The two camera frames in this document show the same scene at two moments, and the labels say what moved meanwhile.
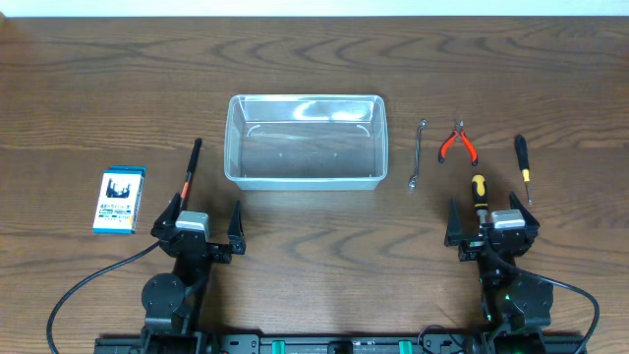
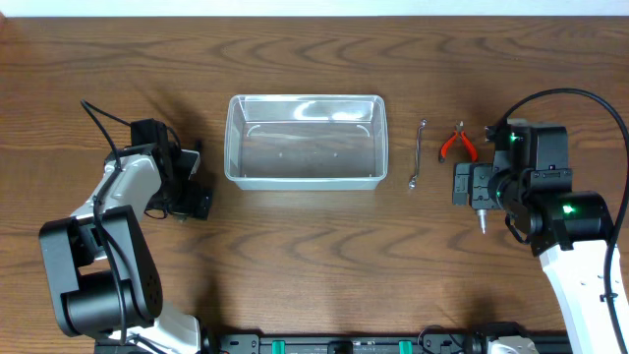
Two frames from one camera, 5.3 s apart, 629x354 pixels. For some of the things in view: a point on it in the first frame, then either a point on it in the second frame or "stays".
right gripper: (453, 237) → (481, 173)
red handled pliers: (459, 132) stays
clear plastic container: (306, 142) stays
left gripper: (235, 245) → (188, 203)
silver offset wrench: (413, 181) stays
